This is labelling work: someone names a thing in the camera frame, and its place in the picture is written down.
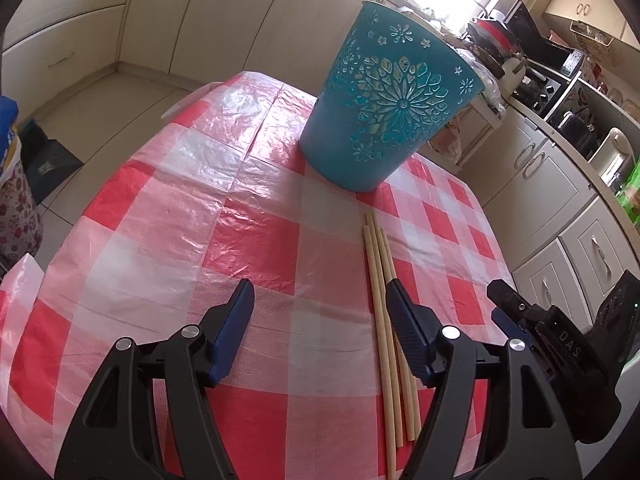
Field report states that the cream wall cabinet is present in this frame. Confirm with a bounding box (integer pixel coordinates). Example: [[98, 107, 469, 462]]
[[542, 0, 640, 51]]

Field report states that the floral fabric bin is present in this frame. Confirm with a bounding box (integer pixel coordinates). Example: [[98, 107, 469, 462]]
[[0, 160, 44, 262]]

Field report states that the red checkered plastic tablecloth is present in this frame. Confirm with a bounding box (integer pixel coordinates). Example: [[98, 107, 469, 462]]
[[0, 71, 518, 480]]

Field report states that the white electric kettle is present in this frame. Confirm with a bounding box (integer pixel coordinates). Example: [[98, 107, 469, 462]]
[[590, 127, 636, 187]]

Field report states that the red lidded pot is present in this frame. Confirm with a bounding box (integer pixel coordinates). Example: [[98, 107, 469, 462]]
[[467, 10, 517, 61]]

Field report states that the white storage trolley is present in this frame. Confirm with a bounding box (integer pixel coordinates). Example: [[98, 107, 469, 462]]
[[425, 95, 507, 167]]

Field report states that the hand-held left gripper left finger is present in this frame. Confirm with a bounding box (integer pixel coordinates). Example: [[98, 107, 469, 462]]
[[54, 279, 257, 480]]

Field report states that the cream base cabinet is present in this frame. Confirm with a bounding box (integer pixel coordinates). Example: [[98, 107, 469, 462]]
[[117, 0, 373, 96], [0, 0, 132, 107], [460, 105, 640, 328]]

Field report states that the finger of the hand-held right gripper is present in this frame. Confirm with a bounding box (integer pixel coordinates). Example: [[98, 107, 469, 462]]
[[491, 307, 532, 348], [487, 279, 545, 327]]

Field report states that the black countertop oven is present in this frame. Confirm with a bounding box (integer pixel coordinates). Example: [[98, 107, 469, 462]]
[[515, 67, 577, 117]]

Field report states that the teal perforated plastic basket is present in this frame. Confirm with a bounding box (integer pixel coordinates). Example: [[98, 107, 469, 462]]
[[299, 1, 485, 195]]

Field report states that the black microwave oven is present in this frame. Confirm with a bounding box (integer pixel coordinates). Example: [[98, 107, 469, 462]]
[[505, 0, 586, 78]]

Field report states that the clear plastic bag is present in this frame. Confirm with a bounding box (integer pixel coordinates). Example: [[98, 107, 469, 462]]
[[450, 45, 507, 116]]

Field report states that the white jug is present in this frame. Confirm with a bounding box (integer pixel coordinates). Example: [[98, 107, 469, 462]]
[[500, 55, 529, 97]]

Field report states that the green snack bag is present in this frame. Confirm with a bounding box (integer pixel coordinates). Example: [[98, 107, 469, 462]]
[[615, 155, 640, 212]]

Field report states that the white wire basket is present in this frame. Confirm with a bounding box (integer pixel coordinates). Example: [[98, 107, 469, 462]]
[[570, 20, 614, 54]]

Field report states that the black box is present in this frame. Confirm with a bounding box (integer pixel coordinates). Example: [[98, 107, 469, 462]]
[[24, 120, 84, 192]]

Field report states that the long wooden chopstick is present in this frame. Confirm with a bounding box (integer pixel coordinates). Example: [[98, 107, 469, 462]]
[[376, 228, 421, 442], [365, 211, 405, 448], [362, 225, 398, 480]]

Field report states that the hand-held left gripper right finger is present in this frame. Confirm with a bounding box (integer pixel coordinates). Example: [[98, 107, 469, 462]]
[[385, 279, 581, 480]]

